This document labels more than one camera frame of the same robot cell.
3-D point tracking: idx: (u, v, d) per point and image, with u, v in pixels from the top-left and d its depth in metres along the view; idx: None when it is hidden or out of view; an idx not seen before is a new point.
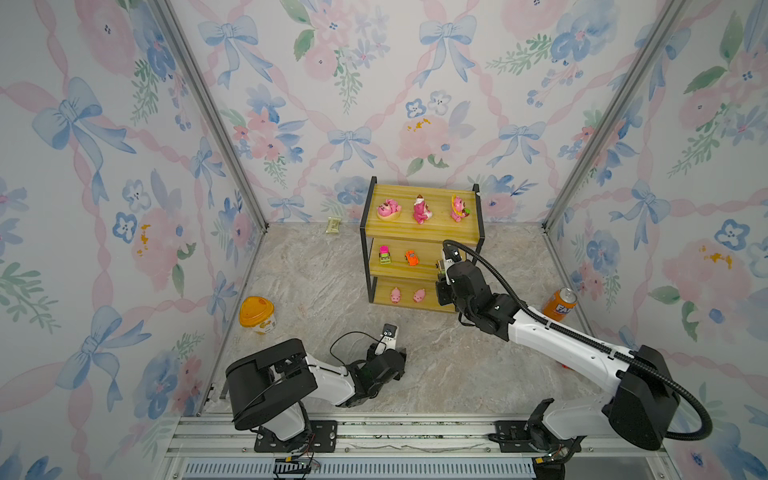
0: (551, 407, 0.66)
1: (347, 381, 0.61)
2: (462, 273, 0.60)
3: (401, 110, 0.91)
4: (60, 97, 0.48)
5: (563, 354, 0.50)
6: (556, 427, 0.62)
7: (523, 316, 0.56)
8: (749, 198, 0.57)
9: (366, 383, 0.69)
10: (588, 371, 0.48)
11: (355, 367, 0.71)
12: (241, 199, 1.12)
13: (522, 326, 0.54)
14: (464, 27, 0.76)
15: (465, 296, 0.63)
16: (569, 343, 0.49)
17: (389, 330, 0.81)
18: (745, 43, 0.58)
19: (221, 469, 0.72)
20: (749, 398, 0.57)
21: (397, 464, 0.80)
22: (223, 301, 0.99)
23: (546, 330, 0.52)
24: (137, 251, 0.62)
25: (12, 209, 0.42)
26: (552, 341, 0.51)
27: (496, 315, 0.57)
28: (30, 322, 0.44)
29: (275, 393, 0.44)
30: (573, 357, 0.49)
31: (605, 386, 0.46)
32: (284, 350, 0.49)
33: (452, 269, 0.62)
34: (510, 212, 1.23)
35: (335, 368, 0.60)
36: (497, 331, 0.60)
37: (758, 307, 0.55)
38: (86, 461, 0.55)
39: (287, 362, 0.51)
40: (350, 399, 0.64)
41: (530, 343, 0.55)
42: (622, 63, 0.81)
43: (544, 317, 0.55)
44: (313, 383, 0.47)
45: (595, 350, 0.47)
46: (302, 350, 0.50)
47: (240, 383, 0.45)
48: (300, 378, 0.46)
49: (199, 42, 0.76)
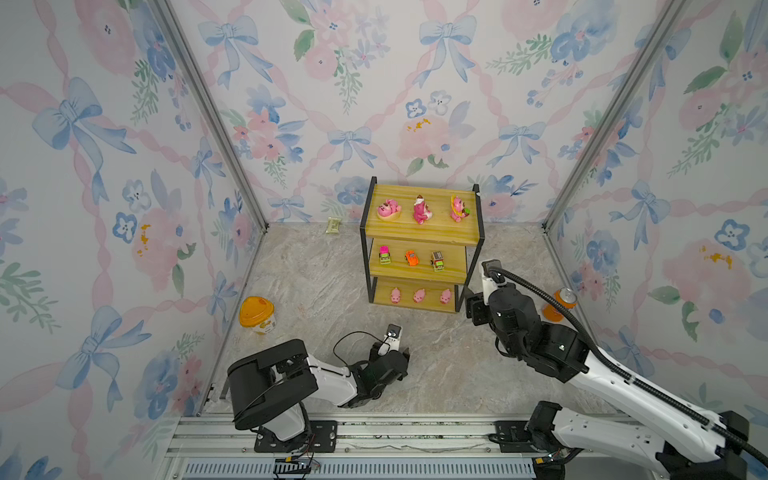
0: (565, 419, 0.63)
1: (349, 382, 0.61)
2: (511, 306, 0.49)
3: (401, 110, 0.91)
4: (60, 97, 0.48)
5: (641, 412, 0.44)
6: (569, 440, 0.62)
7: (595, 363, 0.47)
8: (749, 198, 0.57)
9: (368, 384, 0.68)
10: (673, 436, 0.43)
11: (358, 367, 0.70)
12: (241, 199, 1.12)
13: (596, 375, 0.46)
14: (464, 27, 0.76)
15: (515, 332, 0.53)
16: (654, 405, 0.43)
17: (395, 330, 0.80)
18: (745, 43, 0.58)
19: (220, 469, 0.72)
20: (749, 398, 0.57)
21: (397, 464, 0.80)
22: (223, 301, 0.99)
23: (628, 384, 0.45)
24: (137, 251, 0.62)
25: (11, 209, 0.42)
26: (630, 396, 0.44)
27: (559, 356, 0.48)
28: (30, 323, 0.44)
29: (275, 394, 0.44)
30: (656, 420, 0.43)
31: (689, 452, 0.42)
32: (287, 349, 0.49)
33: (496, 299, 0.51)
34: (509, 212, 1.23)
35: (337, 368, 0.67)
36: (559, 372, 0.49)
37: (758, 308, 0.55)
38: (86, 462, 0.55)
39: (289, 362, 0.51)
40: (353, 399, 0.63)
41: (599, 392, 0.48)
42: (622, 63, 0.81)
43: (626, 369, 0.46)
44: (312, 386, 0.46)
45: (686, 417, 0.42)
46: (303, 351, 0.50)
47: (241, 383, 0.45)
48: (299, 380, 0.46)
49: (198, 42, 0.76)
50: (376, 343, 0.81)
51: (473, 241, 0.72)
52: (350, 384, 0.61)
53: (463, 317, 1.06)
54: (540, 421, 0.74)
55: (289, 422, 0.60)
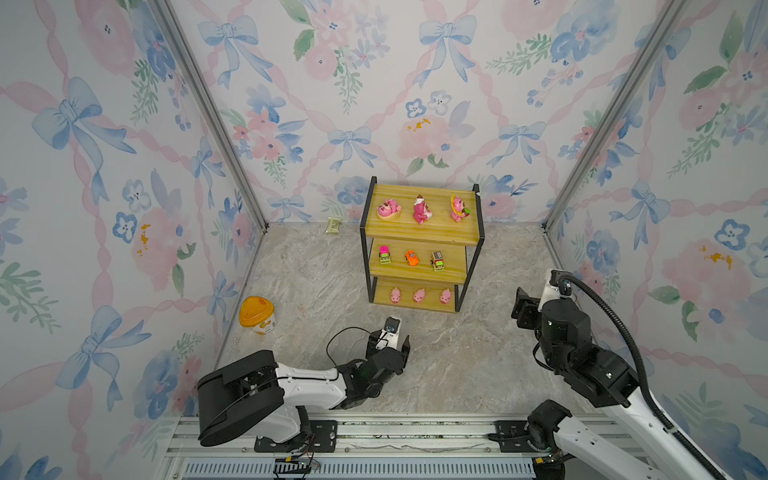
0: (572, 427, 0.63)
1: (335, 386, 0.58)
2: (565, 317, 0.49)
3: (401, 110, 0.91)
4: (60, 97, 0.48)
5: (666, 459, 0.44)
6: (568, 448, 0.62)
7: (638, 402, 0.46)
8: (749, 198, 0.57)
9: (361, 384, 0.66)
10: None
11: (351, 364, 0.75)
12: (241, 199, 1.12)
13: (635, 413, 0.45)
14: (464, 27, 0.76)
15: (561, 342, 0.52)
16: (689, 464, 0.42)
17: (392, 324, 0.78)
18: (745, 43, 0.58)
19: (220, 469, 0.72)
20: (749, 398, 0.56)
21: (397, 464, 0.80)
22: (223, 301, 0.99)
23: (667, 434, 0.44)
24: (137, 251, 0.62)
25: (11, 209, 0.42)
26: (664, 445, 0.43)
27: (598, 379, 0.47)
28: (30, 323, 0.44)
29: (237, 411, 0.43)
30: (680, 473, 0.43)
31: None
32: (255, 362, 0.47)
33: (550, 307, 0.51)
34: (510, 212, 1.23)
35: (320, 374, 0.57)
36: (596, 398, 0.49)
37: (757, 307, 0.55)
38: (86, 462, 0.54)
39: (259, 374, 0.49)
40: (345, 399, 0.60)
41: (629, 427, 0.47)
42: (622, 63, 0.81)
43: (670, 418, 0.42)
44: (277, 401, 0.44)
45: None
46: (272, 363, 0.48)
47: (209, 401, 0.44)
48: (263, 394, 0.44)
49: (198, 41, 0.76)
50: (372, 335, 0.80)
51: (473, 241, 0.72)
52: (334, 388, 0.57)
53: (463, 317, 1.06)
54: (540, 417, 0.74)
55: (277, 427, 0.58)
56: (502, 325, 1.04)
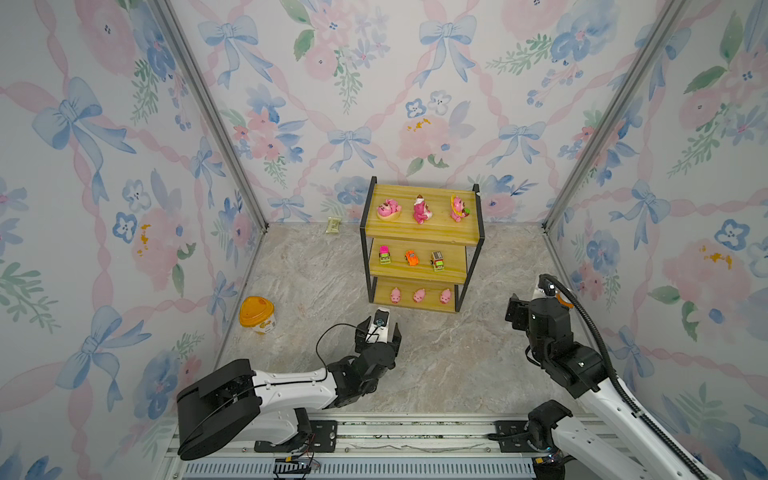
0: (570, 426, 0.63)
1: (322, 387, 0.57)
2: (545, 311, 0.55)
3: (401, 110, 0.91)
4: (60, 97, 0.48)
5: (636, 445, 0.46)
6: (566, 447, 0.62)
7: (608, 388, 0.50)
8: (749, 198, 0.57)
9: (354, 381, 0.65)
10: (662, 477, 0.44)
11: (342, 361, 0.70)
12: (241, 199, 1.12)
13: (604, 398, 0.49)
14: (464, 27, 0.76)
15: (544, 337, 0.58)
16: (657, 448, 0.44)
17: (383, 318, 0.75)
18: (745, 43, 0.58)
19: (220, 469, 0.72)
20: (749, 398, 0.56)
21: (396, 464, 0.80)
22: (223, 301, 0.99)
23: (634, 417, 0.47)
24: (137, 251, 0.62)
25: (12, 209, 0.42)
26: (630, 428, 0.46)
27: (573, 370, 0.52)
28: (30, 322, 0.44)
29: (212, 424, 0.42)
30: (652, 460, 0.44)
31: None
32: (231, 371, 0.46)
33: (535, 302, 0.58)
34: (510, 212, 1.23)
35: (304, 376, 0.55)
36: (570, 388, 0.54)
37: (757, 307, 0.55)
38: (86, 461, 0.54)
39: (237, 383, 0.48)
40: (339, 397, 0.59)
41: (602, 414, 0.50)
42: (622, 63, 0.81)
43: (636, 403, 0.48)
44: (253, 411, 0.43)
45: (684, 466, 0.43)
46: (250, 370, 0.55)
47: (189, 415, 0.44)
48: (238, 404, 0.43)
49: (198, 41, 0.76)
50: (359, 327, 0.75)
51: (473, 241, 0.72)
52: (321, 389, 0.56)
53: (463, 317, 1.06)
54: (540, 414, 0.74)
55: (274, 430, 0.59)
56: (502, 325, 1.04)
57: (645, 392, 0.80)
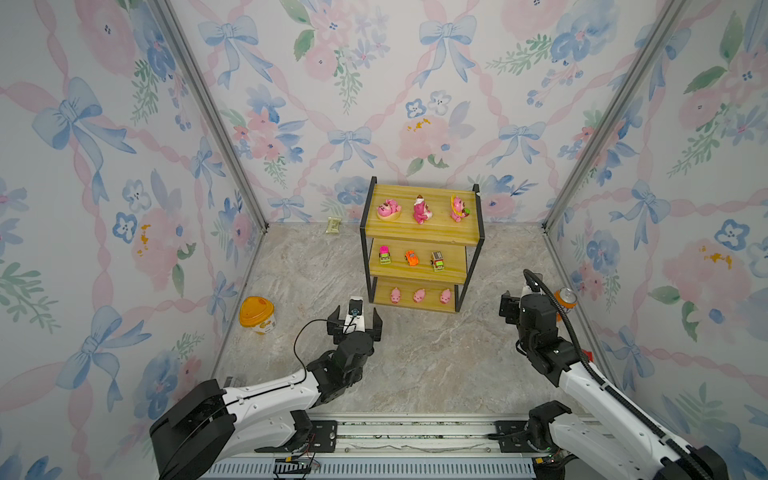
0: (567, 420, 0.64)
1: (300, 388, 0.56)
2: (533, 306, 0.61)
3: (401, 110, 0.91)
4: (60, 97, 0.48)
5: (609, 419, 0.49)
6: (562, 440, 0.62)
7: (579, 369, 0.55)
8: (749, 198, 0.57)
9: (337, 374, 0.65)
10: (631, 443, 0.46)
11: (324, 357, 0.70)
12: (241, 199, 1.12)
13: (576, 377, 0.54)
14: (464, 27, 0.76)
15: (531, 329, 0.64)
16: (620, 413, 0.48)
17: (358, 307, 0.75)
18: (745, 43, 0.58)
19: (220, 469, 0.72)
20: (749, 398, 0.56)
21: (396, 464, 0.80)
22: (223, 301, 0.99)
23: (601, 389, 0.52)
24: (137, 251, 0.62)
25: (12, 209, 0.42)
26: (600, 400, 0.50)
27: (552, 358, 0.58)
28: (30, 322, 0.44)
29: (186, 452, 0.41)
30: (619, 427, 0.48)
31: (644, 465, 0.44)
32: (199, 395, 0.45)
33: (526, 299, 0.63)
34: (510, 212, 1.23)
35: (280, 382, 0.54)
36: (549, 372, 0.60)
37: (757, 307, 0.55)
38: (86, 462, 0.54)
39: (209, 403, 0.48)
40: (323, 394, 0.59)
41: (579, 397, 0.54)
42: (622, 63, 0.81)
43: (603, 377, 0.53)
44: (227, 432, 0.42)
45: (645, 427, 0.46)
46: (220, 390, 0.47)
47: (162, 449, 0.42)
48: (210, 425, 0.42)
49: (198, 41, 0.76)
50: (331, 321, 0.74)
51: (473, 241, 0.72)
52: (303, 390, 0.56)
53: (463, 317, 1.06)
54: (540, 412, 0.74)
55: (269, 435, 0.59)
56: (502, 325, 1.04)
57: (645, 392, 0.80)
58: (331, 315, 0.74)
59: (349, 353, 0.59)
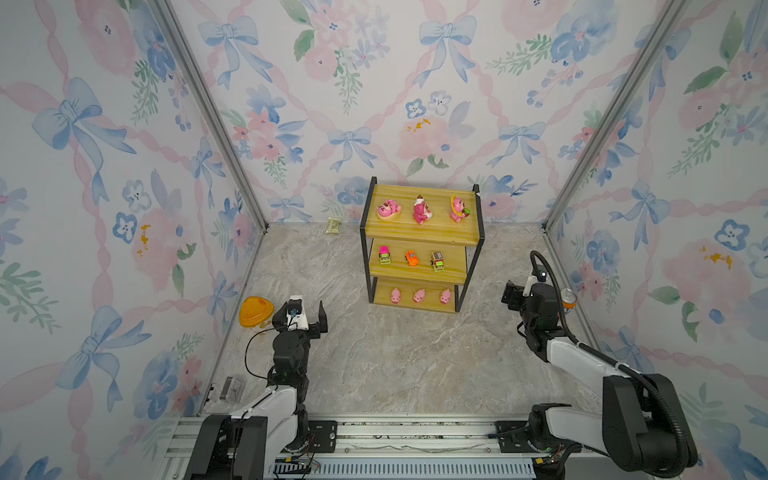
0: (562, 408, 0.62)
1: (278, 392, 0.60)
2: (539, 291, 0.69)
3: (401, 110, 0.91)
4: (60, 97, 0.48)
5: (583, 368, 0.54)
6: (554, 421, 0.63)
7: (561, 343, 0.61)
8: (749, 198, 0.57)
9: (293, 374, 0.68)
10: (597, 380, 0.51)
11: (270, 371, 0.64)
12: (241, 199, 1.12)
13: (557, 342, 0.62)
14: (464, 27, 0.76)
15: (533, 311, 0.72)
16: (586, 356, 0.55)
17: (296, 306, 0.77)
18: (745, 43, 0.58)
19: None
20: (749, 398, 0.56)
21: (397, 464, 0.80)
22: (223, 301, 0.99)
23: (576, 347, 0.59)
24: (137, 251, 0.62)
25: (12, 209, 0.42)
26: (574, 354, 0.57)
27: (541, 338, 0.66)
28: (30, 323, 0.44)
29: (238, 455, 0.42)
30: (587, 369, 0.53)
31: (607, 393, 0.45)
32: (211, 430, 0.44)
33: (535, 284, 0.71)
34: (510, 212, 1.23)
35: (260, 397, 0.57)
36: (539, 352, 0.68)
37: (757, 308, 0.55)
38: (86, 462, 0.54)
39: (221, 439, 0.46)
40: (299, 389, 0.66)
41: (563, 361, 0.60)
42: (622, 63, 0.81)
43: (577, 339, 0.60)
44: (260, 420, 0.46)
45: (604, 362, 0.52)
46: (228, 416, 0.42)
47: None
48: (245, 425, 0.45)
49: (198, 42, 0.76)
50: (274, 321, 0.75)
51: (473, 241, 0.72)
52: (283, 392, 0.60)
53: (463, 317, 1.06)
54: (542, 407, 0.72)
55: (282, 425, 0.60)
56: (502, 325, 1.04)
57: None
58: (273, 316, 0.76)
59: (289, 355, 0.63)
